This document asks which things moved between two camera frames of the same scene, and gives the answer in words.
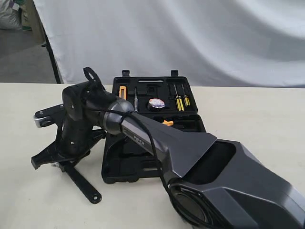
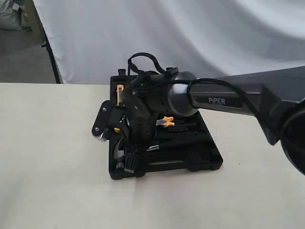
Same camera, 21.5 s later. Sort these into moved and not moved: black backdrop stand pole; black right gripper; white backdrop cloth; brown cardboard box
Moved: black right gripper
Not moved: brown cardboard box; white backdrop cloth; black backdrop stand pole
